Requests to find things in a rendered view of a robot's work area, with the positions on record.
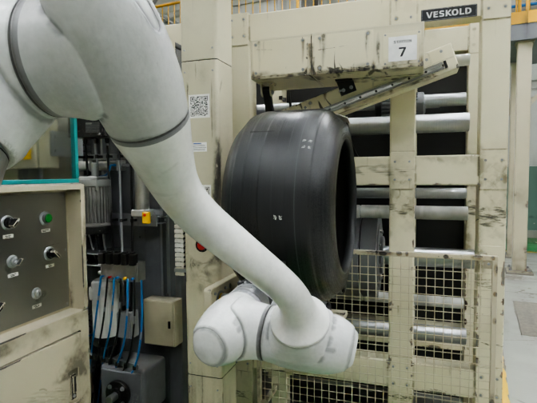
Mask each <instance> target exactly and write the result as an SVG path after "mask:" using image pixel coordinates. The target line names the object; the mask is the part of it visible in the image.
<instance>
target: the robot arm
mask: <svg viewBox="0 0 537 403"><path fill-rule="evenodd" d="M55 118H80V119H85V120H90V121H97V120H99V121H100V122H101V124H102V125H103V127H104V128H105V131H106V132H107V134H108V135H109V137H110V138H111V140H112V142H113V143H114V145H115V146H116V147H117V148H118V149H119V150H120V151H121V153H122V154H123V156H124V157H125V158H126V160H127V161H128V162H129V164H130V165H131V166H132V167H133V169H134V170H135V171H136V173H137V174H138V176H139V177H140V179H141V180H142V181H143V182H144V184H145V186H146V187H147V188H148V190H149V192H150V193H151V194H152V195H153V197H154V198H155V199H156V201H157V202H158V204H159V205H160V206H161V208H162V209H163V210H164V211H165V212H166V213H167V214H168V215H169V216H170V218H171V219H172V220H173V221H174V222H175V223H176V224H177V225H178V226H179V227H181V228H182V229H183V230H184V231H185V232H186V233H187V234H188V235H189V236H190V237H191V238H193V239H194V240H195V241H197V242H198V243H199V244H201V245H202V246H203V247H205V248H206V249H207V250H208V251H209V252H211V253H212V254H214V255H215V256H216V257H218V258H219V259H221V260H222V261H223V262H224V263H225V264H227V265H228V266H230V267H231V268H232V269H234V270H235V271H237V272H238V273H239V274H240V275H241V276H242V277H244V278H245V279H244V280H242V281H238V282H237V287H236V288H235V289H234V290H233V291H232V292H230V293H229V294H228V295H225V296H223V297H221V298H220V299H218V300H217V301H215V302H214V303H213V304H212V305H211V306H210V307H209V308H207V310H206V311H205V312H204V313H203V315H202V316H201V318H200V319H199V321H198V323H197V324H196V326H195V328H194V331H193V350H194V353H195V354H196V356H197V357H198V359H199V360H200V361H202V362H203V363H204V364H206V365H208V366H212V367H218V366H223V365H228V364H232V363H233V362H235V361H245V360H259V361H266V362H269V363H272V364H274V365H277V366H280V367H283V368H286V369H291V370H296V371H300V372H304V373H314V374H335V373H342V372H344V371H345V370H346V369H348V368H349V367H351V366H352V364H353V362H354V358H355V355H356V347H357V342H358V333H357V331H356V330H355V327H354V326H353V325H352V324H351V323H350V322H349V321H347V320H346V319H344V318H343V317H341V316H339V315H336V314H334V313H332V311H331V310H330V309H327V308H326V306H325V305H324V303H323V302H322V301H320V300H319V299H317V298H316V297H313V296H311V294H310V292H309V291H308V289H307V288H306V286H305V285H304V283H303V282H302V281H301V280H300V279H299V278H298V276H297V275H295V274H294V272H293V271H291V269H290V268H288V267H287V266H286V262H285V261H280V260H279V259H278V258H277V257H276V256H275V255H274V254H272V253H271V252H270V251H269V250H268V249H267V248H265V247H264V246H263V245H262V244H261V243H260V242H259V241H258V240H257V239H256V238H255V237H254V236H253V235H251V234H250V233H249V232H248V231H247V230H246V229H244V228H243V227H242V226H241V225H240V224H239V223H237V222H236V221H235V220H234V219H233V218H232V217H230V216H229V215H228V214H227V213H226V212H225V211H224V210H223V209H222V208H221V207H220V206H219V205H218V204H217V203H216V202H215V201H214V200H213V199H212V198H211V197H210V196H209V194H208V193H207V192H206V190H205V188H204V187H203V185H202V184H201V182H200V179H199V177H198V175H197V170H196V165H195V160H194V153H193V142H192V133H191V122H190V114H189V107H188V103H187V99H186V95H185V86H184V80H183V76H182V72H181V68H180V66H179V63H178V60H177V56H176V54H175V51H174V48H173V45H172V42H171V40H170V38H169V35H168V32H167V30H166V28H165V25H164V23H163V21H162V20H161V17H160V15H159V13H158V12H157V9H156V7H155V5H154V4H153V2H152V0H0V187H1V184H2V180H3V178H4V175H5V172H6V170H8V169H9V168H11V167H12V166H14V165H15V164H17V163H18V162H20V161H21V160H22V159H23V158H24V157H25V156H26V155H27V153H28V152H29V150H30V148H31V147H32V146H33V145H34V144H35V142H36V141H37V140H38V139H39V138H40V137H41V136H42V135H43V134H44V133H45V132H46V131H47V130H48V128H49V127H50V126H51V125H52V124H53V122H54V120H55ZM272 301H274V302H275V303H276V305H271V304H272Z"/></svg>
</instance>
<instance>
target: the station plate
mask: <svg viewBox="0 0 537 403"><path fill-rule="evenodd" d="M416 59H417V34H414V35H406V36H398V37H390V38H388V61H389V62H397V61H406V60H416Z"/></svg>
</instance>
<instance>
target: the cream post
mask: <svg viewBox="0 0 537 403"><path fill-rule="evenodd" d="M181 62H182V63H181V68H182V76H183V80H184V86H185V95H186V99H187V103H188V107H189V95H194V94H209V110H210V118H190V122H191V133H192V142H207V151H203V152H193V153H194V160H195V165H196V170H197V175H198V177H199V179H200V182H201V184H202V185H211V198H212V199H213V200H214V201H215V202H216V203H217V204H218V205H219V206H220V207H221V194H222V184H223V177H224V172H225V164H226V161H227V157H228V155H229V151H230V148H231V145H232V144H233V96H232V35H231V0H181ZM197 243H198V242H197V241H195V240H194V239H193V238H191V237H190V236H189V235H188V234H187V233H185V268H186V309H187V350H188V391H189V403H237V397H236V362H233V363H232V364H228V365H223V366H218V367H212V366H208V365H206V364H204V363H203V362H202V361H200V360H199V359H198V357H197V356H196V354H195V353H194V350H193V331H194V328H195V326H196V324H197V323H198V321H199V319H200V318H201V316H202V315H203V313H204V289H205V288H207V287H208V286H210V285H212V284H214V283H216V282H218V281H219V280H222V279H223V278H225V277H227V276H229V275H231V274H233V273H234V271H233V269H232V268H231V267H230V266H228V265H227V264H225V263H224V262H223V261H222V260H221V259H219V258H218V257H216V256H215V255H214V254H212V253H211V252H209V251H208V250H207V249H203V250H200V249H198V248H197Z"/></svg>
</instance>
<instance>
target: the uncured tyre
mask: <svg viewBox="0 0 537 403"><path fill-rule="evenodd" d="M270 130H274V131H273V132H253V133H250V131H270ZM302 138H312V139H314V141H313V146H312V151H311V150H300V144H301V140H302ZM221 208H222V209H223V210H224V211H225V212H226V213H227V214H228V215H229V216H230V217H232V218H233V219H234V220H235V221H236V222H237V223H239V224H240V225H241V226H242V227H243V228H244V229H246V230H247V231H248V232H249V233H250V234H251V235H253V236H254V237H255V238H256V239H257V240H258V241H259V242H260V243H261V244H262V245H263V246H264V247H265V248H267V249H268V250H269V251H270V252H271V253H272V254H274V255H275V256H276V257H277V258H278V259H279V260H280V261H285V262H286V266H287V267H288V268H290V269H291V271H293V272H294V274H295V275H297V276H298V278H299V279H300V280H301V281H302V282H303V283H304V285H305V286H306V288H307V289H308V291H309V292H310V294H311V296H313V297H316V298H317V299H319V300H320V301H329V300H331V299H332V298H333V297H335V296H336V295H337V294H338V293H339V292H340V291H341V290H342V289H343V288H344V287H345V286H346V284H347V281H348V277H349V273H350V269H351V264H352V255H353V250H354V244H355V236H356V167H355V160H354V153H353V147H352V139H351V134H350V132H349V128H348V126H347V124H346V123H345V122H344V121H343V120H342V119H341V118H339V117H338V116H337V115H336V114H335V113H334V112H332V111H331V110H324V109H309V110H281V111H267V112H264V113H262V114H258V115H256V116H254V117H252V118H251V119H250V120H249V121H248V122H247V123H246V125H245V126H244V127H243V128H242V130H241V131H240V132H239V133H238V135H237V136H236V137H235V139H234V141H233V144H232V145H231V148H230V151H229V155H228V157H227V161H226V164H225V172H224V177H223V184H222V194H221ZM272 213H283V215H284V223H281V222H272Z"/></svg>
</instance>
